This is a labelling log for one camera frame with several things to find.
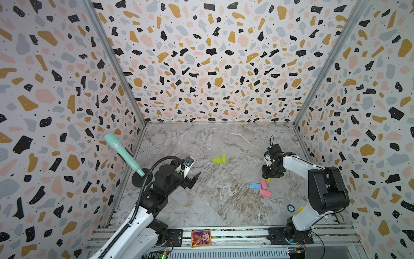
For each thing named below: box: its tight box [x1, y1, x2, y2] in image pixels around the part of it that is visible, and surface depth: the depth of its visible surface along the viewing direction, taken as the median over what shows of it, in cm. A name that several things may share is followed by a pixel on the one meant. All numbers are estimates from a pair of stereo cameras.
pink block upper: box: [259, 179, 269, 190], surface depth 92 cm
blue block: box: [250, 182, 261, 190], surface depth 92 cm
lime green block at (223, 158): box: [221, 154, 227, 164], surface depth 103 cm
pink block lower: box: [259, 188, 272, 199], surface depth 90 cm
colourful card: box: [190, 229, 212, 248], surface depth 74 cm
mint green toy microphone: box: [104, 132, 146, 177], surface depth 70 cm
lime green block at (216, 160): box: [211, 158, 222, 164], surface depth 102 cm
